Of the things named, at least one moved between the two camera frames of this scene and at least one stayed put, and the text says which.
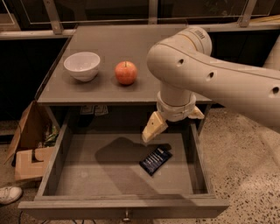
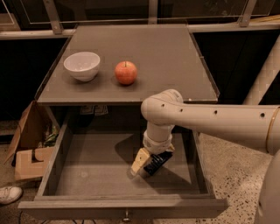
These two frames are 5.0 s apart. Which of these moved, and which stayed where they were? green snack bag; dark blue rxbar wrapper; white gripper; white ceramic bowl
Moved: white gripper
Stayed: dark blue rxbar wrapper; white ceramic bowl; green snack bag
